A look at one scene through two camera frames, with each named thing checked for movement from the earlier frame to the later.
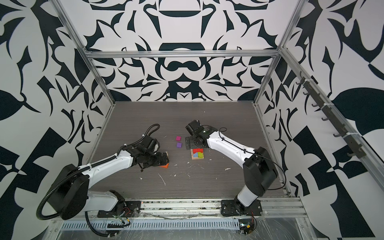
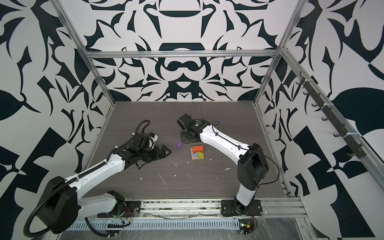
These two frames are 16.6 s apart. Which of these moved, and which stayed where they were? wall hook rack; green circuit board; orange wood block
Moved: orange wood block
Stayed: green circuit board; wall hook rack
